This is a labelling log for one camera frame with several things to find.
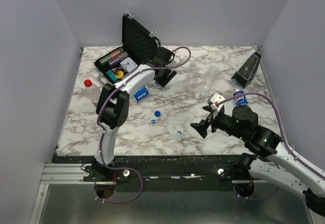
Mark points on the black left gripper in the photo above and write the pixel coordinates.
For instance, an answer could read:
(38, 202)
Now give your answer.
(164, 81)

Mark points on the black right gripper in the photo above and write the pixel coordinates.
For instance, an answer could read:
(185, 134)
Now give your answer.
(209, 120)

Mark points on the blue label pepsi bottle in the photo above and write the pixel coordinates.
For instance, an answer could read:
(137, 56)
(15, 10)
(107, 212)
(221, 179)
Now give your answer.
(141, 94)

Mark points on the red label plastic bottle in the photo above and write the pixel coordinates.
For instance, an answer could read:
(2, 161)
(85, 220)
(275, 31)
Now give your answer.
(93, 93)

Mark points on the red bottle cap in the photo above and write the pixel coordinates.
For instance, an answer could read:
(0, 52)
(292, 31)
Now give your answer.
(87, 82)

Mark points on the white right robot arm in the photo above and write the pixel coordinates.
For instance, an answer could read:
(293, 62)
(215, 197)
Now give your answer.
(269, 158)

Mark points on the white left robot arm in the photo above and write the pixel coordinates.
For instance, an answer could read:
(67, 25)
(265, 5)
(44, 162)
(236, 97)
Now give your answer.
(113, 105)

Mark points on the clear plastic bottle left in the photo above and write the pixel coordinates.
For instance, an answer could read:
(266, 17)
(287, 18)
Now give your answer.
(192, 80)

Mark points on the clear plastic bottle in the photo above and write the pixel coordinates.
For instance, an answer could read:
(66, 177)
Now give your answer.
(207, 83)
(192, 80)

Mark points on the pepsi bottle near metronome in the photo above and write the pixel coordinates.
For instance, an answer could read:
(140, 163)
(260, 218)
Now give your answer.
(238, 89)

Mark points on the clear plastic bottle right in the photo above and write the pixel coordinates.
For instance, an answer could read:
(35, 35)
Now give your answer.
(207, 83)

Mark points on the black poker chip case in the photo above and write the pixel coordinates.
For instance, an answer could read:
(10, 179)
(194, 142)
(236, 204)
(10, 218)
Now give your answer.
(138, 44)

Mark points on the black metronome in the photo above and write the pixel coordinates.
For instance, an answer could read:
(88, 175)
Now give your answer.
(245, 74)

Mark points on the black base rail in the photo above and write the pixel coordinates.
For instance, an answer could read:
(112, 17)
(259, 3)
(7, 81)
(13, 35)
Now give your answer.
(167, 173)

